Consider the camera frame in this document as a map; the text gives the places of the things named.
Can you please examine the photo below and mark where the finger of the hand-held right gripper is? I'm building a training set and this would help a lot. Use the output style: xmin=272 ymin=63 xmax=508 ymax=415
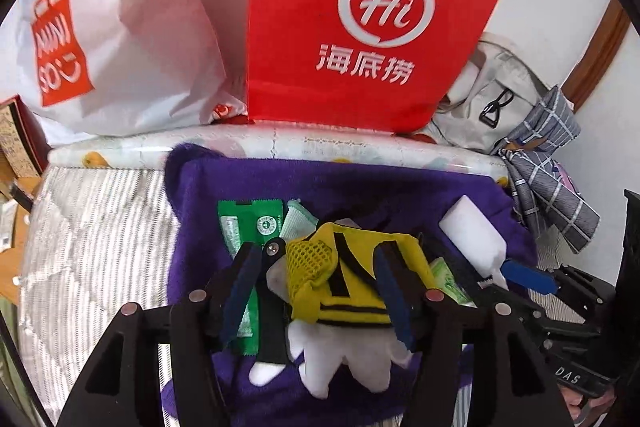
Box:
xmin=419 ymin=232 xmax=496 ymax=308
xmin=502 ymin=258 xmax=566 ymax=303

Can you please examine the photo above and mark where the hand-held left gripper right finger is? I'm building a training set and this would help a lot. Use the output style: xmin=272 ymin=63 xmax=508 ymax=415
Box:
xmin=372 ymin=244 xmax=573 ymax=427

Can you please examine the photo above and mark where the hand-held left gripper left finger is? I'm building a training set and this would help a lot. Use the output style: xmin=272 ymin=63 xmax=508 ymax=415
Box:
xmin=55 ymin=239 xmax=288 ymax=427

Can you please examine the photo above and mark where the green tissue pack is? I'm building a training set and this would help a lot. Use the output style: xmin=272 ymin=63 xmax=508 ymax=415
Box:
xmin=429 ymin=257 xmax=478 ymax=308

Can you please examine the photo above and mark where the yellow black-striped pouch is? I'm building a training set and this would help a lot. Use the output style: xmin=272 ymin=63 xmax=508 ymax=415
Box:
xmin=285 ymin=218 xmax=437 ymax=327

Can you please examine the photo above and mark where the black band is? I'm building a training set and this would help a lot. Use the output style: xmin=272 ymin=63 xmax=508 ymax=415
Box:
xmin=256 ymin=252 xmax=291 ymax=365

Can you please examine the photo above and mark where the green wipe packet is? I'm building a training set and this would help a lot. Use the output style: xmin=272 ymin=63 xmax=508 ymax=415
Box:
xmin=217 ymin=198 xmax=286 ymax=355

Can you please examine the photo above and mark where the white glove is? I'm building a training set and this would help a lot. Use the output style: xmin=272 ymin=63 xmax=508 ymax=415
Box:
xmin=250 ymin=257 xmax=416 ymax=399

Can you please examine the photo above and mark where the person's right hand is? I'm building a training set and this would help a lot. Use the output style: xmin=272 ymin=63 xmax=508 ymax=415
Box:
xmin=562 ymin=382 xmax=618 ymax=423

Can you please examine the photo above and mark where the purple knitted cloth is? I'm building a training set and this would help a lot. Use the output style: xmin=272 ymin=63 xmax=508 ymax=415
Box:
xmin=159 ymin=143 xmax=538 ymax=427

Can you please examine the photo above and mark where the grey checked cloth bag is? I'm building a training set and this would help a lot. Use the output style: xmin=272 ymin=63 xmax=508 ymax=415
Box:
xmin=492 ymin=84 xmax=601 ymax=253

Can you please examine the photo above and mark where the printed plastic roll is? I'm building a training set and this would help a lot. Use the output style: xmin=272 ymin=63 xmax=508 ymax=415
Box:
xmin=47 ymin=129 xmax=511 ymax=190

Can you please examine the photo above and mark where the beige backpack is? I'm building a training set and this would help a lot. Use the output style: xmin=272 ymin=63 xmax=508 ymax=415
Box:
xmin=432 ymin=32 xmax=556 ymax=152

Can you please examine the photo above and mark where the wooden nightstand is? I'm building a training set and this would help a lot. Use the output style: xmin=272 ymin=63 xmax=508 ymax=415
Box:
xmin=0 ymin=157 xmax=38 ymax=308

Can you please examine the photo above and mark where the brown patterned book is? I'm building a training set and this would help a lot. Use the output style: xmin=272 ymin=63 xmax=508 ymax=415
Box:
xmin=0 ymin=94 xmax=51 ymax=178

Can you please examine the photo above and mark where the white plastic shopping bag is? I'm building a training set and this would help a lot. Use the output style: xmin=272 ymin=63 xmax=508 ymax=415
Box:
xmin=0 ymin=0 xmax=261 ymax=138

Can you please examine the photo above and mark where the brown wooden door frame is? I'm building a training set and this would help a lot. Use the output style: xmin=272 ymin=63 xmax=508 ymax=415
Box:
xmin=565 ymin=0 xmax=633 ymax=108

